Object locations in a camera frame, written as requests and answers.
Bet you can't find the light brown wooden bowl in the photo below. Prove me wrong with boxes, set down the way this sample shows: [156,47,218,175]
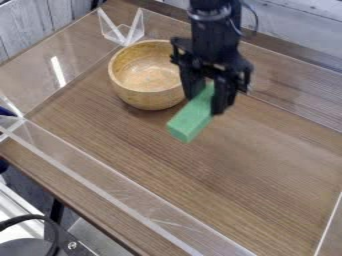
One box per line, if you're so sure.
[108,39,184,111]

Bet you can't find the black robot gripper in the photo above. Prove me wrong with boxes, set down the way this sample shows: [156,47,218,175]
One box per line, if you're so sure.
[171,13,254,115]

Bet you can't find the clear acrylic corner bracket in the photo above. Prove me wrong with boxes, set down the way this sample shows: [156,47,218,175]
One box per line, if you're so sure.
[98,8,144,47]

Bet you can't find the clear acrylic barrier wall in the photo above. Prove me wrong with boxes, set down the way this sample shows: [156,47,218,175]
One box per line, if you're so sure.
[0,97,257,256]

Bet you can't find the black table leg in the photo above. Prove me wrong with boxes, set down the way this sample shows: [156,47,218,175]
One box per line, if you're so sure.
[49,199,64,224]

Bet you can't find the black cable loop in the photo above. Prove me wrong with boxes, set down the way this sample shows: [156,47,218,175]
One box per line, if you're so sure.
[0,213,63,256]

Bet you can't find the green rectangular block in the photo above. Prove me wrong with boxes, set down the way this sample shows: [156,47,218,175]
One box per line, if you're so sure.
[167,82,214,143]

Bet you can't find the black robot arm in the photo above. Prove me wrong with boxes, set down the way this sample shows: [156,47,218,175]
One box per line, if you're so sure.
[170,0,254,115]

